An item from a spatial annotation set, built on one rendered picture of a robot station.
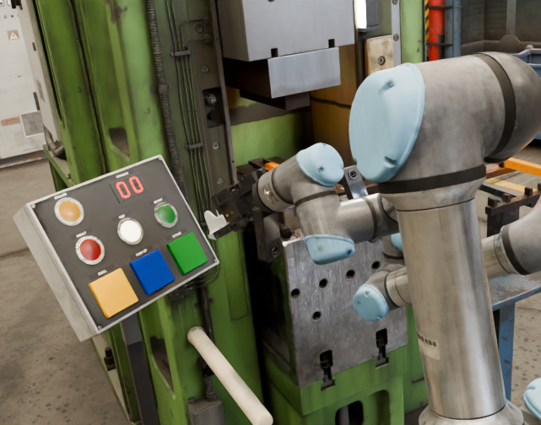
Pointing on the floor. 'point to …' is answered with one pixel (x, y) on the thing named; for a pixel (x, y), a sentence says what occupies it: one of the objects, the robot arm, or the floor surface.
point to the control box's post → (138, 369)
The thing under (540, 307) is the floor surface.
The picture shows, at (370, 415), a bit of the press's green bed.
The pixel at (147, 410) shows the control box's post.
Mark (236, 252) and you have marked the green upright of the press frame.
